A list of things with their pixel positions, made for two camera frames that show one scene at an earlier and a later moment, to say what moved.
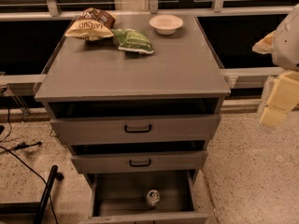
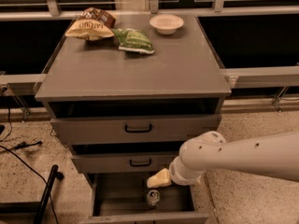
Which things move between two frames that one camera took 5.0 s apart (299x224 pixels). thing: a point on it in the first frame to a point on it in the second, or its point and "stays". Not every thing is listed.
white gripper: [288, 47] to [177, 178]
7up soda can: [152, 197] stays
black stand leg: [35, 207] stays
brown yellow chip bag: [92, 24] stays
